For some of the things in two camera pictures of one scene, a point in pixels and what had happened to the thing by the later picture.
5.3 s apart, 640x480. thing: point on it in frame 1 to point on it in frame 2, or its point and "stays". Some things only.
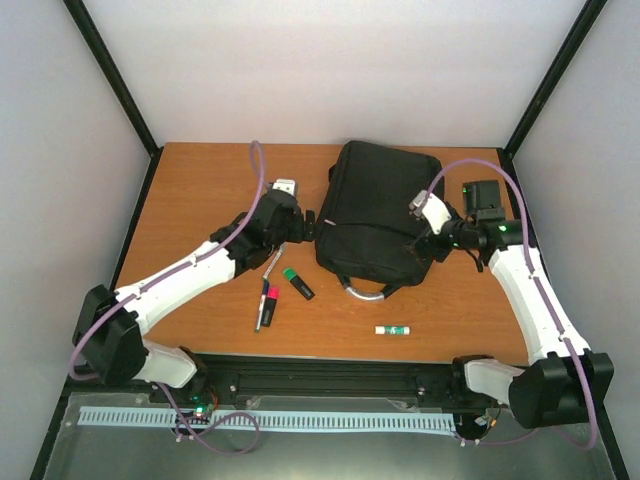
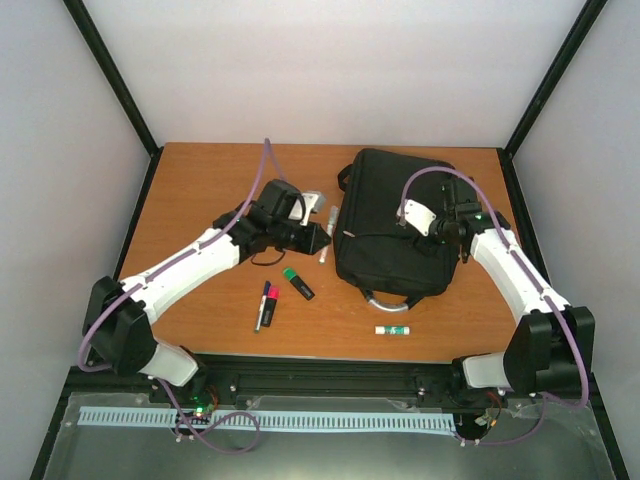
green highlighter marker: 298,282 stays
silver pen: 274,261 to 330,229
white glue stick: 395,330 stays
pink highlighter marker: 273,294 stays
